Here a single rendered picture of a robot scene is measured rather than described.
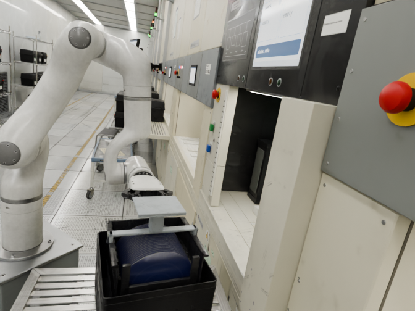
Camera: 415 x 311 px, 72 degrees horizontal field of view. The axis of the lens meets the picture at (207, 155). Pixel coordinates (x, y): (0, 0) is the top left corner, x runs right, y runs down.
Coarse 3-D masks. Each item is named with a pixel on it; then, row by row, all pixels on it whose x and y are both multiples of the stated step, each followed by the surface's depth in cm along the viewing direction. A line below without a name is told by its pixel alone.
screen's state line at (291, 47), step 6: (282, 42) 72; (288, 42) 69; (294, 42) 67; (300, 42) 64; (258, 48) 87; (264, 48) 83; (270, 48) 79; (276, 48) 75; (282, 48) 72; (288, 48) 69; (294, 48) 67; (258, 54) 87; (264, 54) 82; (270, 54) 78; (276, 54) 75; (282, 54) 72; (288, 54) 69; (294, 54) 66
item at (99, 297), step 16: (96, 240) 84; (96, 256) 83; (96, 272) 81; (208, 272) 77; (96, 288) 78; (176, 288) 67; (192, 288) 69; (208, 288) 71; (96, 304) 76; (112, 304) 62; (128, 304) 64; (144, 304) 65; (160, 304) 67; (176, 304) 69; (192, 304) 71; (208, 304) 73
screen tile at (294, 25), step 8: (288, 0) 71; (296, 0) 67; (304, 0) 64; (288, 8) 71; (304, 8) 64; (296, 16) 67; (304, 16) 63; (280, 24) 74; (288, 24) 70; (296, 24) 66; (280, 32) 74; (288, 32) 70; (296, 32) 66
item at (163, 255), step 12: (168, 252) 71; (144, 264) 69; (156, 264) 70; (168, 264) 72; (180, 264) 73; (132, 276) 69; (144, 276) 70; (156, 276) 72; (168, 276) 73; (180, 276) 74
